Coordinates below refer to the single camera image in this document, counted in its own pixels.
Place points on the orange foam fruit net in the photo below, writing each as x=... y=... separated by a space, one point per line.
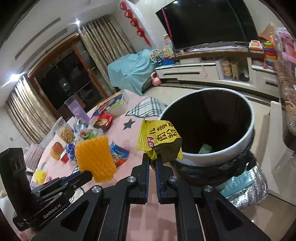
x=94 y=155

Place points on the teal covered armchair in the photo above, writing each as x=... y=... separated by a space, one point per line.
x=131 y=71

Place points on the beige curtain left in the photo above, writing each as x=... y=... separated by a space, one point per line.
x=30 y=114

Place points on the pink plastic storage boxes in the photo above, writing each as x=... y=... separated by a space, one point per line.
x=287 y=45

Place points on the purple tall box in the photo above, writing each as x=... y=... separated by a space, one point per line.
x=76 y=109

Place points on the colourful book box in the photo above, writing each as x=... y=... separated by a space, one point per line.
x=116 y=105

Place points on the white round trash bin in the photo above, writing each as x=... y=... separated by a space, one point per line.
x=215 y=124

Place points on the large black television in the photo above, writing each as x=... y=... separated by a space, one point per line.
x=194 y=23

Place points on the red snack packet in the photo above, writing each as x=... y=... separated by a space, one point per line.
x=103 y=121

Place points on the wooden sliding door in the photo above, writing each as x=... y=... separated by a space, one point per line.
x=68 y=70

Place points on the blue wrapper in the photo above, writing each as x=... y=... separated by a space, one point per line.
x=70 y=149

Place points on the beige curtain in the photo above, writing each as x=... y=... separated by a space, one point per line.
x=106 y=42
x=30 y=114

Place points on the pink kettlebell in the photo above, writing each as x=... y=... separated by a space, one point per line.
x=155 y=79

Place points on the yellow snack wrapper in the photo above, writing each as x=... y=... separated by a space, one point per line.
x=159 y=137

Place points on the white tv cabinet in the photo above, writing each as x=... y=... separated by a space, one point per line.
x=243 y=75

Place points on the clear jar of snacks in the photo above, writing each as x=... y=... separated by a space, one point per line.
x=65 y=132

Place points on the marble side counter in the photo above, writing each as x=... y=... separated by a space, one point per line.
x=287 y=99

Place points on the ferris wheel toy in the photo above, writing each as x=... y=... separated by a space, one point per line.
x=156 y=56

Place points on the yellow small toy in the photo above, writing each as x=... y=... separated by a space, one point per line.
x=40 y=176

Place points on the red yellow apple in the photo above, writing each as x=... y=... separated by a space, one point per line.
x=56 y=151

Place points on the black trash bag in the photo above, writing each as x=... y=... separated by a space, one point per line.
x=218 y=174

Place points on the red lantern string decoration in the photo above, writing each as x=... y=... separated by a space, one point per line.
x=134 y=22

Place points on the rainbow stacking ring toy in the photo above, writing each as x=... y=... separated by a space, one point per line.
x=269 y=55

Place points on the orange blue snack packet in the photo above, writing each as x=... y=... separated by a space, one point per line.
x=119 y=154

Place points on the beige curtain right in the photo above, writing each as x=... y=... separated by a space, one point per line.
x=106 y=42

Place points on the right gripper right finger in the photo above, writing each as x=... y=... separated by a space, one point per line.
x=202 y=213

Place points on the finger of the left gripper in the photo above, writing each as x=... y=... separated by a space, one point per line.
x=77 y=179

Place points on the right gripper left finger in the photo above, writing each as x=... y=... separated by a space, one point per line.
x=101 y=213

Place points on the silver foil insulated bag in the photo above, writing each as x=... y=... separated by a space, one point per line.
x=245 y=190

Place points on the pink table cloth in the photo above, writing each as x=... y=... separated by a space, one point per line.
x=146 y=222

